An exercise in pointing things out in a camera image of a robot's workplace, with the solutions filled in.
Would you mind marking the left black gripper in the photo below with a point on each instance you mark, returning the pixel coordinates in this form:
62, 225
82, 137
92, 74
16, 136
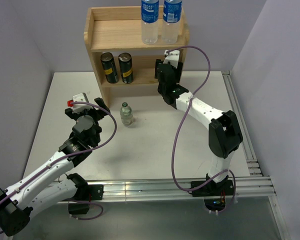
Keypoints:
73, 115

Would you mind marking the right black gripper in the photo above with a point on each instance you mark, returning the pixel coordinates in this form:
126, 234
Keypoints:
178, 72

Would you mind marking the clear glass bottle green cap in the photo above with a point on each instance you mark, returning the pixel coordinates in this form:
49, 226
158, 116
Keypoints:
126, 114

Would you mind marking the black can yellow label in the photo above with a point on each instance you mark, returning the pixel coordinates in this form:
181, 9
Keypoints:
126, 67

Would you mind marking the blue label water bottle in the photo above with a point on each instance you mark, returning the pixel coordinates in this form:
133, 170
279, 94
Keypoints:
172, 12

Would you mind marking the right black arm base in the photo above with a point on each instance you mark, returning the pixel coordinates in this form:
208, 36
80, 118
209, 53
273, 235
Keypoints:
217, 196

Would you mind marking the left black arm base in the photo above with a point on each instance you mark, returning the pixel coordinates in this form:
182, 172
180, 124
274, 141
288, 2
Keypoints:
88, 193

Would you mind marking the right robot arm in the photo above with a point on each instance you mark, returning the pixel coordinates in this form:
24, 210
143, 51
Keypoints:
224, 132

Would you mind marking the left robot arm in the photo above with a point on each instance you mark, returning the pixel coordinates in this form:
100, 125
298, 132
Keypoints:
22, 201

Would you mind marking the wooden two-tier shelf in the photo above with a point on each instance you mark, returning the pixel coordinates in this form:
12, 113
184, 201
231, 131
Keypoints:
118, 29

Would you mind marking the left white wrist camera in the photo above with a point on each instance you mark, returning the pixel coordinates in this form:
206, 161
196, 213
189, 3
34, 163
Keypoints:
78, 103

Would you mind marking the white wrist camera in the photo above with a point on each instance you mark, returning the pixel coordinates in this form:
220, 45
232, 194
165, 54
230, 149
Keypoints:
78, 103
172, 57

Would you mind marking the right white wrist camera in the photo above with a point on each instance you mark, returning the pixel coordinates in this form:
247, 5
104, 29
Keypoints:
172, 57

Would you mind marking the aluminium front rail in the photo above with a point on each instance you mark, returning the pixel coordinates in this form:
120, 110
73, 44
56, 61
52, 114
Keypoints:
166, 190

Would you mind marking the aluminium side rail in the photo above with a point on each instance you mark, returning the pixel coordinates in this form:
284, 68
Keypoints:
252, 161

